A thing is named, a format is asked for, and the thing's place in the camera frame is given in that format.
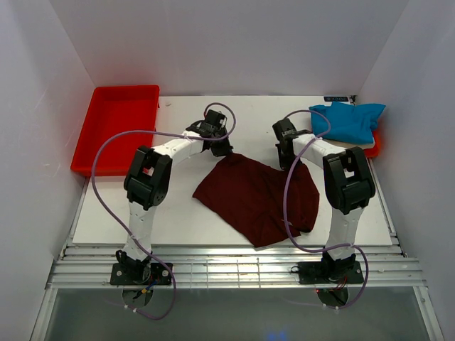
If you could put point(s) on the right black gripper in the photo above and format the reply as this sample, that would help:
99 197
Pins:
284 165

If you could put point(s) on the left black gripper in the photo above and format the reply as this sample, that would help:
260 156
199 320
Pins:
225 150

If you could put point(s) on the maroon t shirt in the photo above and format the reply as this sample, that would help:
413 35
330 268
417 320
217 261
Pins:
248 195

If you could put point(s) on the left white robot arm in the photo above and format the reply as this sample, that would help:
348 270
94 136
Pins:
147 184

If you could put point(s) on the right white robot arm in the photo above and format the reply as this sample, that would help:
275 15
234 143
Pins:
349 186

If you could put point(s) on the beige folded t shirt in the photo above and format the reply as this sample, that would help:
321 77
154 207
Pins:
349 145

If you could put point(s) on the small black label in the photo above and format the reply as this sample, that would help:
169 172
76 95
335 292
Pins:
336 99

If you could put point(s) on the blue folded t shirt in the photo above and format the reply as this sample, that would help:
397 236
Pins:
345 122

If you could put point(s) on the small red tray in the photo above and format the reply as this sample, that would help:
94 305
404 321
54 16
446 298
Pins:
374 151

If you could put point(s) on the large red tray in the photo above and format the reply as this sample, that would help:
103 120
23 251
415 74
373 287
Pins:
113 110

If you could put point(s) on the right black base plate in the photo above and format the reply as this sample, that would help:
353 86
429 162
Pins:
317 272

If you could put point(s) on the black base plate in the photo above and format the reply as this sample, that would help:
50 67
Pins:
160 271
317 272

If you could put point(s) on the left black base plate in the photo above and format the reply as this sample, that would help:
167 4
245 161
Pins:
160 271

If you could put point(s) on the aluminium rail frame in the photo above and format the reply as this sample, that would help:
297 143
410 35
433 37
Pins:
231 267

